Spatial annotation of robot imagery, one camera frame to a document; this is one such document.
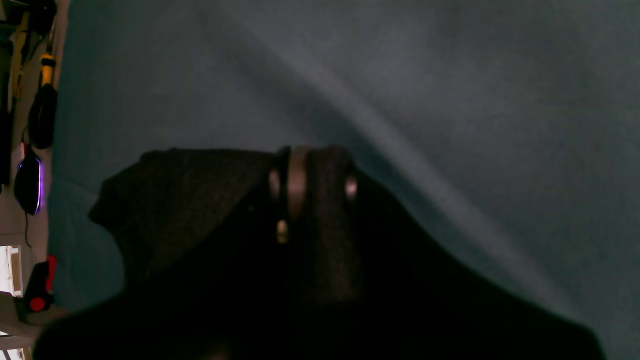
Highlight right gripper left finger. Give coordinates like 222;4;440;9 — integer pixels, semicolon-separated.
268;146;292;245

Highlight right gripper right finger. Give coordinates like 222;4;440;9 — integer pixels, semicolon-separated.
307;146;361;301

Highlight black T-shirt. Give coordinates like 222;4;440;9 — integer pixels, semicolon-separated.
33;148;605;360

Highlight teal table cloth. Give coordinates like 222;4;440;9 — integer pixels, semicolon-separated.
48;0;640;360

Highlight black computer mouse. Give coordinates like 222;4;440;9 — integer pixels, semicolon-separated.
13;145;45;215

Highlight orange black clamp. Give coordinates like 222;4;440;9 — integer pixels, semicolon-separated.
23;255;58;313

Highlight yellow handled pliers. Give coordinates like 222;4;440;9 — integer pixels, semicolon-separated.
26;29;58;150

